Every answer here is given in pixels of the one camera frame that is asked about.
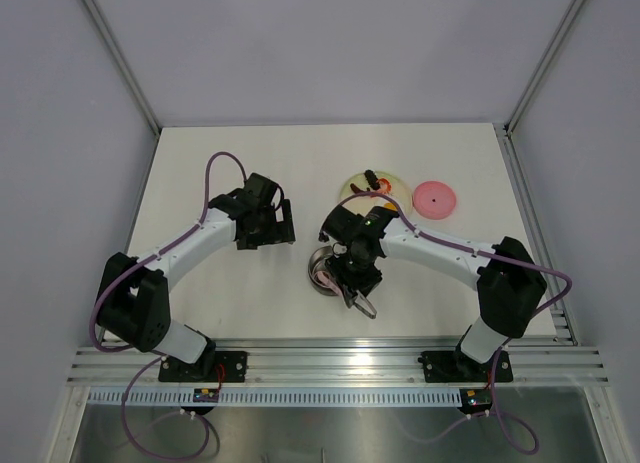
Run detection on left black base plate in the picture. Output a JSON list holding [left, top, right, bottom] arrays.
[[158, 350, 249, 383]]

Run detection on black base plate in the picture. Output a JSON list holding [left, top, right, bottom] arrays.
[[158, 350, 249, 383], [418, 350, 514, 383]]

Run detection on cream round plate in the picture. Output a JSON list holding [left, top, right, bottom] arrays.
[[338, 170, 413, 215]]

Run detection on aluminium mounting rail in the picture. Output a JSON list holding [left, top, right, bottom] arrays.
[[66, 338, 610, 387]]

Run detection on white slotted cable duct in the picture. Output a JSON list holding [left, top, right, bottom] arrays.
[[88, 387, 491, 408]]

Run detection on red shrimp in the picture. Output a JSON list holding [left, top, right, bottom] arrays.
[[376, 178, 392, 195]]

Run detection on pink steel tongs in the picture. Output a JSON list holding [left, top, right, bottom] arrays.
[[314, 270, 352, 309]]

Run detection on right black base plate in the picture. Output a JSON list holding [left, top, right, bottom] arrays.
[[418, 350, 514, 383]]

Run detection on pink round lid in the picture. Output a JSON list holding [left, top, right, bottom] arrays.
[[412, 181, 457, 220]]

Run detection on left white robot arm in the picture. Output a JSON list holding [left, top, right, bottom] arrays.
[[91, 173, 295, 381]]

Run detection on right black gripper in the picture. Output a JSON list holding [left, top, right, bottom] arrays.
[[325, 245, 383, 307]]

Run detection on round steel lunch box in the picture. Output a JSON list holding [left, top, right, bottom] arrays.
[[307, 246, 343, 297]]

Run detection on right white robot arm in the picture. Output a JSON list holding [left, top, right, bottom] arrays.
[[319, 205, 547, 379]]

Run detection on dark brown sausage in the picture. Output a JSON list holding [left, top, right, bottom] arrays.
[[349, 183, 369, 194]]

